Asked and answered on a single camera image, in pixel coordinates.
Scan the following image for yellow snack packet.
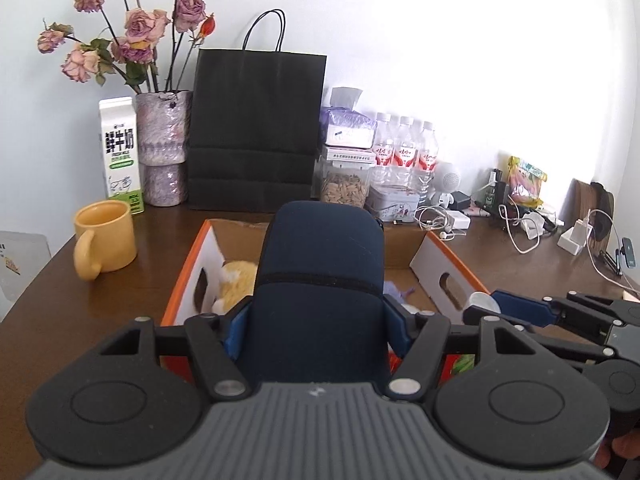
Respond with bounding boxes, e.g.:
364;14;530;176
507;156;547;208

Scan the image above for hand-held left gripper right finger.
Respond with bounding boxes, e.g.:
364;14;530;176
382;296;538;403

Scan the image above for yellow white plush sheep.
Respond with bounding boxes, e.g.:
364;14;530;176
211;260;258;313

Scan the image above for black paper bag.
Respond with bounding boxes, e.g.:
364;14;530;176
187;9;328;212

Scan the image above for small dark bottle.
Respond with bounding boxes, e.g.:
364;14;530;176
485;169;506;211

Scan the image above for red cardboard box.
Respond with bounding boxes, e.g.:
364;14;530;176
160;218;493;376

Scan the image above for yellow mug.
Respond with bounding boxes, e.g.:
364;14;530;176
73;200;138;281

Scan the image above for purple tissue pack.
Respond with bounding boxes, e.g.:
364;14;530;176
320;87;378;149

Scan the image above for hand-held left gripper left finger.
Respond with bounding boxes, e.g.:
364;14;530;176
98;305;252;401

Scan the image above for white round speaker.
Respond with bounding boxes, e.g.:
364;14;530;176
431;162;463;208

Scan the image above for white green milk carton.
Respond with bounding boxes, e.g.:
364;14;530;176
98;96;146;216

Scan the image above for purple vase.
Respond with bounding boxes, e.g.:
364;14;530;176
134;90;193;207

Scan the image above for grey tin box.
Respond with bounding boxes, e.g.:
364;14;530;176
367;184;421;222

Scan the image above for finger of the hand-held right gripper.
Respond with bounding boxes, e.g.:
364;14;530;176
462;307;608;376
491;289;640;333

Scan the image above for clear jar of seeds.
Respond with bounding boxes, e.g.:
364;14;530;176
317;146;373;209

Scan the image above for dried pink roses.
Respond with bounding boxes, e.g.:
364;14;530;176
37;0;217;95

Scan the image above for white cable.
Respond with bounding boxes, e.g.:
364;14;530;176
500;202;556;255

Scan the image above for dark blue zip pouch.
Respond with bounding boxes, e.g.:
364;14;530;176
239;201;392;391

